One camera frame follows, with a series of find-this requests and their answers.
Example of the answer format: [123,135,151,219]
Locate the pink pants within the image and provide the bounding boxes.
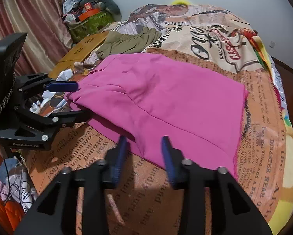
[66,53,248,175]

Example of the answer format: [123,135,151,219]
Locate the bamboo lap desk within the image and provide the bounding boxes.
[48,31,109,78]

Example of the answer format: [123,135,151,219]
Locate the newspaper print blanket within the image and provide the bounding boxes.
[26,4,293,234]

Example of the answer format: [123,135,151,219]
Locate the green patterned storage box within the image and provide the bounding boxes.
[68,11,114,43]

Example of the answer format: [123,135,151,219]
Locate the striped red gold curtain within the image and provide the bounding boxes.
[0,0,72,75]

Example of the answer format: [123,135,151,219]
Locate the orange box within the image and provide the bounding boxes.
[79,9,100,22]

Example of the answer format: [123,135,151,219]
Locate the olive green folded pants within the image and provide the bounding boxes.
[96,27,161,60]

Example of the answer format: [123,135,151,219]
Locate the grey plush toy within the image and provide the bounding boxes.
[80,0,122,21]

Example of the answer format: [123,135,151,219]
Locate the white patterned bed sheet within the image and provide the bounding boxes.
[268,55,288,112]

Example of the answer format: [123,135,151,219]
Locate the yellow foam arch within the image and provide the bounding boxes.
[171,0,192,6]

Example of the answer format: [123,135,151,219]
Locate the white wall socket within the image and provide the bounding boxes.
[269,41,275,48]

